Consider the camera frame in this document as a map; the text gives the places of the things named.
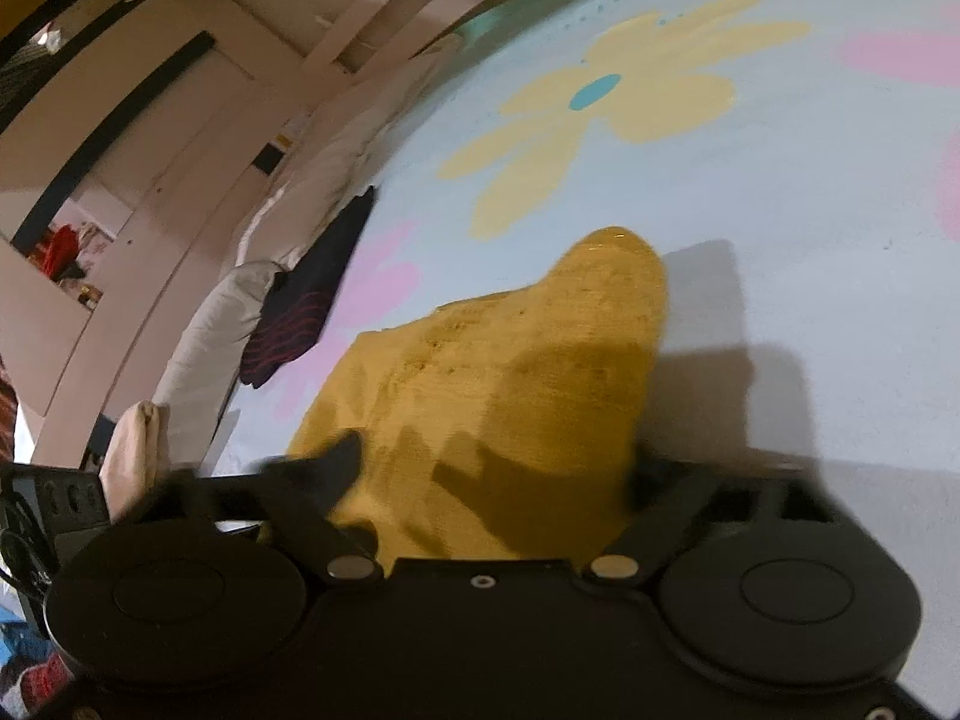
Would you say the floral pastel blanket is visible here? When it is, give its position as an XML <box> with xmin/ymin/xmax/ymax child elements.
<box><xmin>202</xmin><ymin>0</ymin><xmax>960</xmax><ymax>691</ymax></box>

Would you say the mustard yellow shirt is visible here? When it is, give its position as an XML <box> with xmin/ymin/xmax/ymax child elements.
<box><xmin>259</xmin><ymin>225</ymin><xmax>672</xmax><ymax>563</ymax></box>

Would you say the red object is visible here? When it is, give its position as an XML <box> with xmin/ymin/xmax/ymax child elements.
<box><xmin>41</xmin><ymin>223</ymin><xmax>83</xmax><ymax>282</ymax></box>

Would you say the white slatted bed frame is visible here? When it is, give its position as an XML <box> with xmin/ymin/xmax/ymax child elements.
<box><xmin>300</xmin><ymin>0</ymin><xmax>590</xmax><ymax>76</ymax></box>

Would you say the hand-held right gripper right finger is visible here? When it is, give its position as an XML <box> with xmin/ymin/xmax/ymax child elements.
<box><xmin>583</xmin><ymin>454</ymin><xmax>835</xmax><ymax>584</ymax></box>

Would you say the dark cloth with red stripes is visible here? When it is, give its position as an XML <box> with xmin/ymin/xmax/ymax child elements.
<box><xmin>240</xmin><ymin>186</ymin><xmax>377</xmax><ymax>389</ymax></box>

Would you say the white pillow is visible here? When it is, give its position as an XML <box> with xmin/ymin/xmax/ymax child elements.
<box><xmin>150</xmin><ymin>36</ymin><xmax>467</xmax><ymax>466</ymax></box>

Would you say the white wardrobe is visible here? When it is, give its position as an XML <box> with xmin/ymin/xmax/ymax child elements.
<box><xmin>0</xmin><ymin>0</ymin><xmax>353</xmax><ymax>466</ymax></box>

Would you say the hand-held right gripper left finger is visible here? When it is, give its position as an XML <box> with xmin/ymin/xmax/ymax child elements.
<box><xmin>146</xmin><ymin>431</ymin><xmax>383</xmax><ymax>586</ymax></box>

